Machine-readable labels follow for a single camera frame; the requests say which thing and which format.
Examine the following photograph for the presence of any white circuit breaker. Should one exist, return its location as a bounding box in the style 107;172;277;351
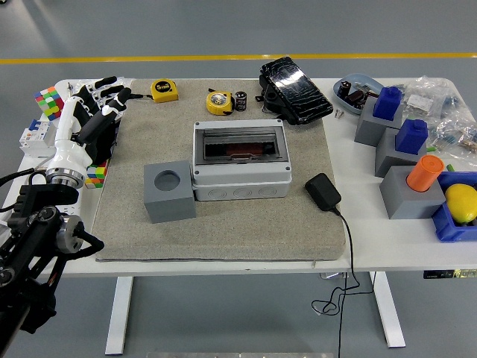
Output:
19;119;60;158

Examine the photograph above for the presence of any transparent hinged box lid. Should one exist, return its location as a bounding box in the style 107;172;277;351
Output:
196;125;290;166

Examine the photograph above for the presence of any grey block with round hole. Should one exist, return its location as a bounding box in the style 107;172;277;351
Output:
143;160;198;224

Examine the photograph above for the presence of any clear bag of components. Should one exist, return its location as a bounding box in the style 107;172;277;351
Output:
426;110;477;158
400;75;465;116

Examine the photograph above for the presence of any black cloth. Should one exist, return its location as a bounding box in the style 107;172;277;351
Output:
85;111;119;166

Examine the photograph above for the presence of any grey plastic junction box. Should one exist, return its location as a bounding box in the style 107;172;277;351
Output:
192;119;293;202

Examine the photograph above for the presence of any white power cable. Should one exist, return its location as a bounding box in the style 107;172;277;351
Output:
0;154;57;239

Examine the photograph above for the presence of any blue plastic block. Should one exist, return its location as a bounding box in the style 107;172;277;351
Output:
372;85;403;122
394;118;429;154

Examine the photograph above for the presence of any yellow round tape measure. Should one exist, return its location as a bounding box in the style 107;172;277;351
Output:
206;89;236;116

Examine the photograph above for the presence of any grey holder block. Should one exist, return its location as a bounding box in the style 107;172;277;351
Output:
379;165;447;220
353;95;403;147
374;128;428;178

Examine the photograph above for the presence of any small multicoloured puzzle cube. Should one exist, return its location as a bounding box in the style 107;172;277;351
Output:
84;160;109;189

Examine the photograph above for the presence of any grey-brown mat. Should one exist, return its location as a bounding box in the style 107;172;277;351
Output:
92;78;346;262

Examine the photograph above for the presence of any black cracked tablet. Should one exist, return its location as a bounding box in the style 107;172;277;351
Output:
256;56;335;126

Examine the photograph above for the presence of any brown capacitor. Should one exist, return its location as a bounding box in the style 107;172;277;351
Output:
346;89;368;109

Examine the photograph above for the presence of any white table leg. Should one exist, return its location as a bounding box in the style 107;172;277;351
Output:
372;271;406;348
104;276;134;355

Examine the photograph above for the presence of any white table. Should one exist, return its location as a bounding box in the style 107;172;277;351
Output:
0;77;477;277

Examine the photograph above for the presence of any black table control panel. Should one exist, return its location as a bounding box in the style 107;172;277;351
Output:
423;268;477;280

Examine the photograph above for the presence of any clear plastic bag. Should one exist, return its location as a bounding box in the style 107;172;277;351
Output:
72;77;130;95

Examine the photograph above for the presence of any large multicoloured puzzle cube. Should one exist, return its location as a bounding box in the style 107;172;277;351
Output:
33;86;70;122

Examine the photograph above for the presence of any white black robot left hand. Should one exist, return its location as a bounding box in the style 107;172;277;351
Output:
47;75;132;176

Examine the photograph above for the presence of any blue plastic bin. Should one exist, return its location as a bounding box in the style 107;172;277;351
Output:
431;171;477;243

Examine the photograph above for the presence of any black adapter cord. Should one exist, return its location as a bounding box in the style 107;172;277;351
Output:
311;207;373;358

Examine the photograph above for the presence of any yellow lemon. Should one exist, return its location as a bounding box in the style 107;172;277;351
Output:
445;183;477;224

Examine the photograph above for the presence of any yellow square tape measure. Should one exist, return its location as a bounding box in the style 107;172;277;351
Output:
150;79;180;104

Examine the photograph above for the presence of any black power adapter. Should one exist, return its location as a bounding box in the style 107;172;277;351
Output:
304;172;342;213

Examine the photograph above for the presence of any pale blue oval tray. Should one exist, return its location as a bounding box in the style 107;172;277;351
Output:
332;73;385;116

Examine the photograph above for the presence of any white power strip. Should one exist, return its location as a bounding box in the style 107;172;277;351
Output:
61;188;85;217

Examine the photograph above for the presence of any orange cylinder battery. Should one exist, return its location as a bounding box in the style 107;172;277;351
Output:
405;154;445;193
227;143;264;154

